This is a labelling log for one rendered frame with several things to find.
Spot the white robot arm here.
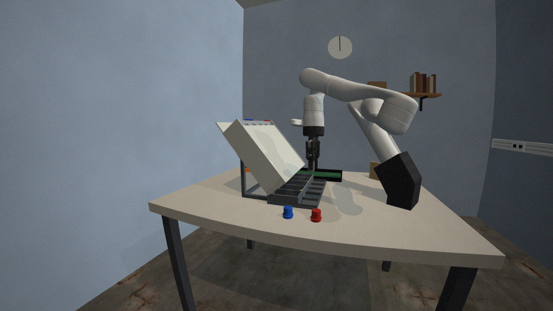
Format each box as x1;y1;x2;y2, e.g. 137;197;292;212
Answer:
290;68;418;163

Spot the blue plastic cap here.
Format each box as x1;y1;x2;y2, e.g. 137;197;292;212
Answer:
283;206;293;219

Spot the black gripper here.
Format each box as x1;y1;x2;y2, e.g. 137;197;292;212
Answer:
303;126;324;172

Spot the open wooden crate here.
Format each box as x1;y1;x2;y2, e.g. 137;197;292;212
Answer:
369;161;381;181

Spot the red plug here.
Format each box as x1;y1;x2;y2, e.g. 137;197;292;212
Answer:
311;208;321;222

